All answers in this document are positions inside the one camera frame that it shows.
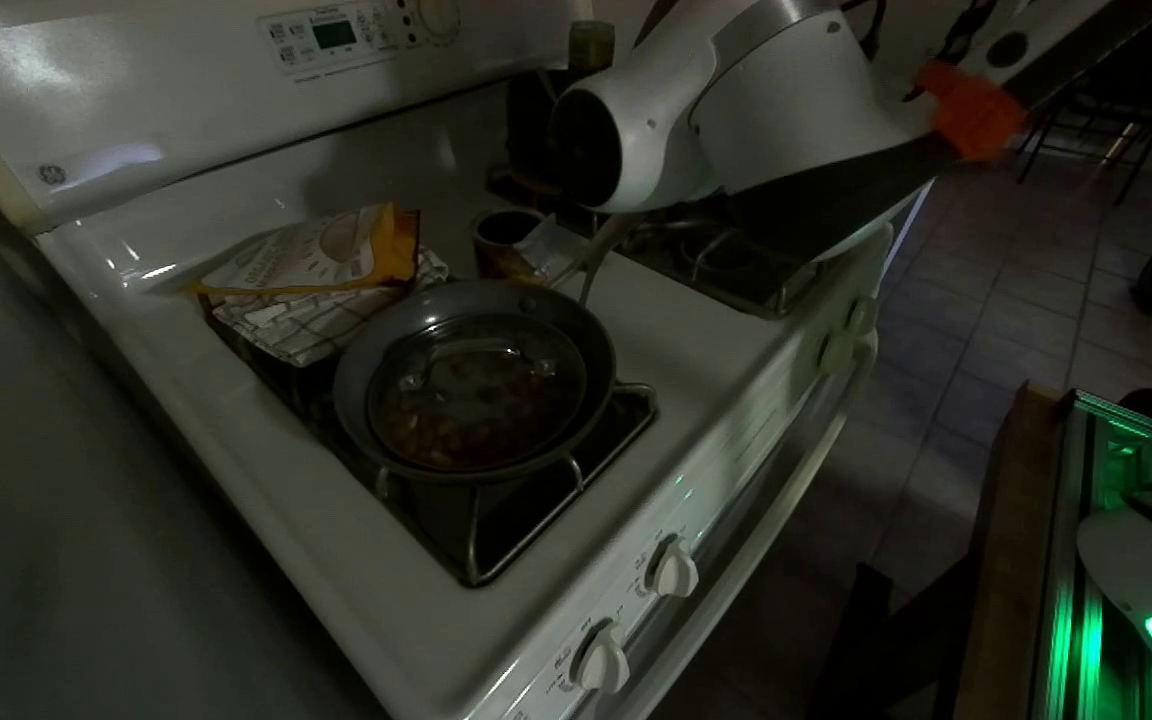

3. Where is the copper cup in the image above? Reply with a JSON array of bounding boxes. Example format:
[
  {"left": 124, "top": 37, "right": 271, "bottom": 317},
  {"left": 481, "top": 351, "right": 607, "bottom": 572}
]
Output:
[{"left": 469, "top": 203, "right": 560, "bottom": 284}]

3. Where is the grey robot base mount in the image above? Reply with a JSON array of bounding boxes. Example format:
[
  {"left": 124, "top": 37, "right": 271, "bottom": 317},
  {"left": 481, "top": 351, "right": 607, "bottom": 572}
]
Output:
[{"left": 1072, "top": 506, "right": 1152, "bottom": 653}]

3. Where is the white oven door handle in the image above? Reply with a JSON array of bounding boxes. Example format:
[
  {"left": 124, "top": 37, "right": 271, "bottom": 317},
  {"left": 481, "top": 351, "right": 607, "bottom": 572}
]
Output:
[{"left": 619, "top": 338, "right": 882, "bottom": 720}]

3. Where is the orange and white food package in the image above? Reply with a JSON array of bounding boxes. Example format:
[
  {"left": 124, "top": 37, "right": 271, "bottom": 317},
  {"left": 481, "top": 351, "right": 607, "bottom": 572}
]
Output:
[{"left": 192, "top": 195, "right": 427, "bottom": 305}]

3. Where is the black burner grate under pan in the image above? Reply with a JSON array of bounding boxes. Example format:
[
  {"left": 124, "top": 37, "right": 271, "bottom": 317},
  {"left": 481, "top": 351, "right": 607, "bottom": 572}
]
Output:
[{"left": 201, "top": 296, "right": 666, "bottom": 591}]

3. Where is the green lit robot cart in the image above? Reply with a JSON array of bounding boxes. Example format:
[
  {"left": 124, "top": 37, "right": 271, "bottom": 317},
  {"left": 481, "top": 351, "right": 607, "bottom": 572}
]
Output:
[{"left": 1027, "top": 385, "right": 1152, "bottom": 720}]

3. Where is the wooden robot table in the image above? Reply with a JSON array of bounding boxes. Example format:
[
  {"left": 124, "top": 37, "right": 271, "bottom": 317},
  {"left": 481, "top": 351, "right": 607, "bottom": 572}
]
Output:
[{"left": 949, "top": 382, "right": 1089, "bottom": 720}]

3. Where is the black burner grate under pot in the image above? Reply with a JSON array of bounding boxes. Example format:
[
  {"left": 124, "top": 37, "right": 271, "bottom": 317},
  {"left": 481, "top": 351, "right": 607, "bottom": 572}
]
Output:
[{"left": 488, "top": 165, "right": 866, "bottom": 323}]

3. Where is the grey frying pan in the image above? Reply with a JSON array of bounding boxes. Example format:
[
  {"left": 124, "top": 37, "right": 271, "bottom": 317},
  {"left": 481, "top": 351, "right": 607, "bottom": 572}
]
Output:
[{"left": 328, "top": 213, "right": 635, "bottom": 487}]

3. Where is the stove control display panel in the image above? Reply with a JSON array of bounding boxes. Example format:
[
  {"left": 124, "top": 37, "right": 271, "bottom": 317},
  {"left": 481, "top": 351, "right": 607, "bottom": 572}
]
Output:
[{"left": 259, "top": 0, "right": 469, "bottom": 73}]

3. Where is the dark chair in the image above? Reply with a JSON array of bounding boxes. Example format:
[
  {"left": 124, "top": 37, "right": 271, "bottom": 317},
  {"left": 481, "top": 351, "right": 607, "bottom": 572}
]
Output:
[{"left": 1013, "top": 45, "right": 1152, "bottom": 209}]

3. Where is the white gas stove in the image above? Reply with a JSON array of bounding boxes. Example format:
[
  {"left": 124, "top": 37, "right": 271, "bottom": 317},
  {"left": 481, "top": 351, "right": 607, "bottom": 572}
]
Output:
[{"left": 0, "top": 0, "right": 900, "bottom": 720}]

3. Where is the orange fabric piece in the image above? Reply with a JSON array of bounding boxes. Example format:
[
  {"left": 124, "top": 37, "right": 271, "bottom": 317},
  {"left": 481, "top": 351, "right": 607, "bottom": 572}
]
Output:
[{"left": 914, "top": 57, "right": 1032, "bottom": 169}]

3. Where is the green bottle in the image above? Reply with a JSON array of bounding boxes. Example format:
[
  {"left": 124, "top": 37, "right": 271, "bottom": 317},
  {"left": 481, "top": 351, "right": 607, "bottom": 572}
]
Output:
[{"left": 569, "top": 17, "right": 619, "bottom": 73}]

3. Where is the checked dish towel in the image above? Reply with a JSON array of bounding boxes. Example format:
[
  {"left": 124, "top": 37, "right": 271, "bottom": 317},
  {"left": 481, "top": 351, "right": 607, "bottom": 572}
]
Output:
[{"left": 203, "top": 254, "right": 458, "bottom": 373}]

